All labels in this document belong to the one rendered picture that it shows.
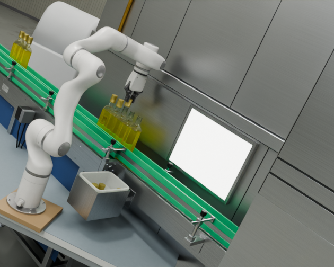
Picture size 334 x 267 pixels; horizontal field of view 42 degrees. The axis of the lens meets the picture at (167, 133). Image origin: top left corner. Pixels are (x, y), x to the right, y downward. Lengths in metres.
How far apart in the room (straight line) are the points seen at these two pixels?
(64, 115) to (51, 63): 2.59
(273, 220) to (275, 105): 0.62
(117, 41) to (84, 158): 0.70
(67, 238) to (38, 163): 0.38
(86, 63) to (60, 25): 2.69
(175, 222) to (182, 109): 0.60
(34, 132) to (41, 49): 2.61
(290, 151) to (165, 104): 0.96
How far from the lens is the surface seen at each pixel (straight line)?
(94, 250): 2.16
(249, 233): 1.75
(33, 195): 2.19
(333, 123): 1.60
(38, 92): 2.82
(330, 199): 1.61
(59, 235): 2.17
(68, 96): 2.02
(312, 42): 2.08
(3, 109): 3.14
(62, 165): 2.61
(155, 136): 2.44
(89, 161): 2.40
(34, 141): 2.12
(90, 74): 1.96
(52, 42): 4.65
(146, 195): 2.25
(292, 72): 2.08
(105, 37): 2.03
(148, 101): 2.49
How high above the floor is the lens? 1.92
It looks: 15 degrees down
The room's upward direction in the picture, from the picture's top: 24 degrees clockwise
